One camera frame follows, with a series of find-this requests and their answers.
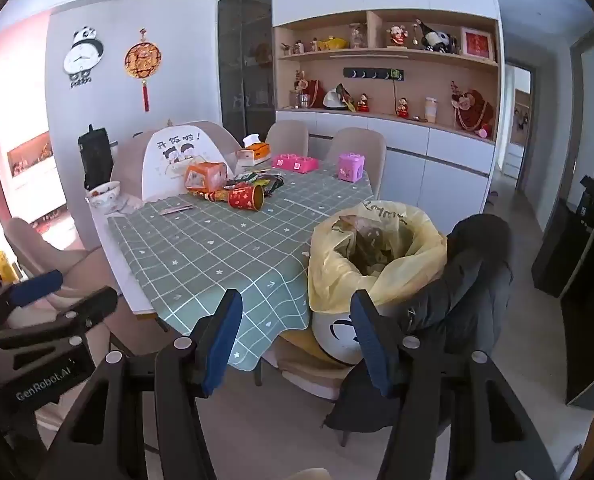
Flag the large red plush doll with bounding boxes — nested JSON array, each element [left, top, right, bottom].
[[450, 80, 495, 133]]

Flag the panda wall clock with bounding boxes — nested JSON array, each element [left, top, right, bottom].
[[63, 26, 105, 90]]

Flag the crumpled paper scraps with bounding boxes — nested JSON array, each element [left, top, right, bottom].
[[332, 214, 413, 276]]

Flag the red picture frame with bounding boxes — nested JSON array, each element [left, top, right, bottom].
[[461, 27, 493, 58]]

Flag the red round knot wall ornament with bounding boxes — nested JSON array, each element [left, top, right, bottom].
[[124, 28, 159, 112]]

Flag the black floor appliance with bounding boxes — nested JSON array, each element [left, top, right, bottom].
[[531, 175, 594, 406]]

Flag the white lower cabinet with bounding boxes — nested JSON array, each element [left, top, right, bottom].
[[276, 110, 498, 221]]

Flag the orange paper box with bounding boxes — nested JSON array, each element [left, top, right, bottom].
[[184, 161, 228, 192]]

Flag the long pink box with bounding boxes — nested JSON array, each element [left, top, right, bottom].
[[272, 152, 319, 172]]

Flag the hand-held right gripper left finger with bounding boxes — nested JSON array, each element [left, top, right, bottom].
[[39, 289, 244, 480]]

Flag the pile of snack wrappers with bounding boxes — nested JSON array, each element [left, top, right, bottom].
[[232, 172, 285, 196]]

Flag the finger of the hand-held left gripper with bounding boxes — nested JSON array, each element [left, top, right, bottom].
[[0, 286, 119, 357], [0, 270, 64, 331]]

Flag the black wall hook rail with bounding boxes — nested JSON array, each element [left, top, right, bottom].
[[343, 67, 407, 81]]

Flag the red paper cup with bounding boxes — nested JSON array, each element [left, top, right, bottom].
[[227, 185, 265, 211]]

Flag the white trash bin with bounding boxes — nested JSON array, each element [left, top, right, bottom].
[[311, 305, 378, 366]]

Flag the black jacket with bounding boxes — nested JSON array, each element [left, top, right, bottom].
[[324, 214, 515, 433]]

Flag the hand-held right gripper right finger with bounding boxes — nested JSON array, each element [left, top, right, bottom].
[[351, 289, 560, 480]]

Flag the green checked tablecloth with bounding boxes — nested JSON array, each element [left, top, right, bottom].
[[107, 167, 375, 373]]

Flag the white patterned bowl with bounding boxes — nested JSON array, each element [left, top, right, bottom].
[[87, 181, 122, 209]]

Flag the beige dining chair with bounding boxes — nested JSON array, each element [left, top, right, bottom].
[[4, 217, 122, 311], [266, 121, 309, 158], [257, 330, 453, 448], [326, 127, 387, 201]]

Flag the panda plush toy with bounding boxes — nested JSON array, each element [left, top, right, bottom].
[[417, 20, 452, 53]]

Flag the wooden open wall shelf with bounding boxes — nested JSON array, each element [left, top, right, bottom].
[[273, 9, 502, 146]]

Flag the orange white tissue box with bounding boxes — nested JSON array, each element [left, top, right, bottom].
[[235, 135, 271, 167]]

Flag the dark glass cabinet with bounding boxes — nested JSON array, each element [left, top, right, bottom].
[[218, 0, 274, 146]]

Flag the black bag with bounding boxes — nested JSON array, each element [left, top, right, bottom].
[[78, 124, 115, 191]]

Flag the white printed food cover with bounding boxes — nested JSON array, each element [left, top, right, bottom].
[[111, 120, 238, 203]]

